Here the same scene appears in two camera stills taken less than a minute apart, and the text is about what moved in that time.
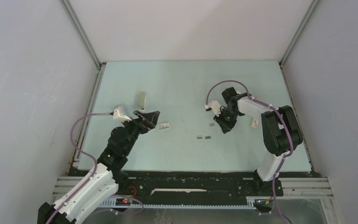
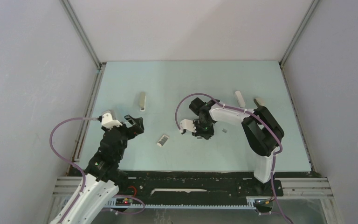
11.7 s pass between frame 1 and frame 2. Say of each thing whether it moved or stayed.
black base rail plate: stayed
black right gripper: moved
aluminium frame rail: stayed
